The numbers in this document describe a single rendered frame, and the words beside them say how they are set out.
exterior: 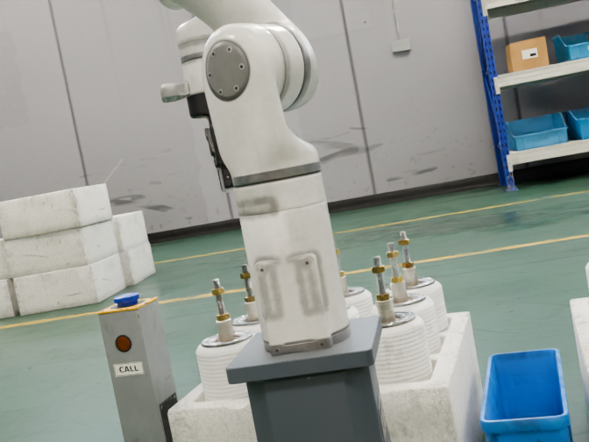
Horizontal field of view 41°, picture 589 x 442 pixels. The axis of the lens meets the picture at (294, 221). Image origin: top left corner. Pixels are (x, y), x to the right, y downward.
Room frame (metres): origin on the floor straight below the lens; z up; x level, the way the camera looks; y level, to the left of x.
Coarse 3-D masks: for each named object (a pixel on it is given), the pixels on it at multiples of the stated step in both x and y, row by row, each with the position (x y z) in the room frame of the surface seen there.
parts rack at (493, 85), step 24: (480, 0) 5.36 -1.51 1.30; (504, 0) 5.33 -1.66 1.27; (528, 0) 5.30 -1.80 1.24; (552, 0) 5.82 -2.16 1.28; (576, 0) 5.79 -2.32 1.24; (480, 24) 5.37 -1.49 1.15; (480, 48) 5.92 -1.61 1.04; (528, 72) 5.32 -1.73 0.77; (552, 72) 5.29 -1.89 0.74; (576, 72) 5.26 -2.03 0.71; (504, 144) 5.36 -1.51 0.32; (576, 144) 5.28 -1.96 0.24; (504, 168) 5.38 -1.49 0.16
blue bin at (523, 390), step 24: (504, 360) 1.23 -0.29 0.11; (528, 360) 1.22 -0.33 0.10; (552, 360) 1.21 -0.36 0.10; (504, 384) 1.23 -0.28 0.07; (528, 384) 1.22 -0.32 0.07; (552, 384) 1.21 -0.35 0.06; (504, 408) 1.23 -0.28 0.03; (528, 408) 1.22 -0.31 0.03; (552, 408) 1.21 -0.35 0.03; (504, 432) 0.95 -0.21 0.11; (528, 432) 0.95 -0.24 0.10; (552, 432) 0.94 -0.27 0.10
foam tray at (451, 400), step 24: (456, 336) 1.17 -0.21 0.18; (432, 360) 1.08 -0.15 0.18; (456, 360) 1.05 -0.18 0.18; (408, 384) 0.98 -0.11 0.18; (432, 384) 0.96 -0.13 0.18; (456, 384) 1.01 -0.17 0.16; (480, 384) 1.30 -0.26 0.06; (192, 408) 1.05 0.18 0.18; (216, 408) 1.04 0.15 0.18; (240, 408) 1.03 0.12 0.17; (384, 408) 0.97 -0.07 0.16; (408, 408) 0.96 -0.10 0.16; (432, 408) 0.95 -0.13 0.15; (456, 408) 0.98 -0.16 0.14; (480, 408) 1.24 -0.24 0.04; (192, 432) 1.05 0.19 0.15; (216, 432) 1.04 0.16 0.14; (240, 432) 1.03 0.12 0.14; (408, 432) 0.96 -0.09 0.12; (432, 432) 0.95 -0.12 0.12; (456, 432) 0.95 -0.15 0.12; (480, 432) 1.18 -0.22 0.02
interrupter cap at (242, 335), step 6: (240, 330) 1.14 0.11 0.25; (246, 330) 1.13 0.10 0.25; (216, 336) 1.14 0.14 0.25; (234, 336) 1.13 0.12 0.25; (240, 336) 1.11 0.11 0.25; (246, 336) 1.09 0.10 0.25; (204, 342) 1.11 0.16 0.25; (210, 342) 1.10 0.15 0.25; (216, 342) 1.11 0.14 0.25; (222, 342) 1.09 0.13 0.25; (228, 342) 1.07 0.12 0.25; (234, 342) 1.08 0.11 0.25
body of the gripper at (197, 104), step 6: (192, 96) 1.20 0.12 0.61; (198, 96) 1.19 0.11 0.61; (204, 96) 1.19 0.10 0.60; (192, 102) 1.20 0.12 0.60; (198, 102) 1.19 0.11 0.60; (204, 102) 1.19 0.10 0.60; (192, 108) 1.20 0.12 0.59; (198, 108) 1.19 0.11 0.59; (204, 108) 1.19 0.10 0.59; (192, 114) 1.20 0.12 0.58; (198, 114) 1.19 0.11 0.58; (204, 114) 1.20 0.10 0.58; (210, 120) 1.19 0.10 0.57; (210, 132) 1.20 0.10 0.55
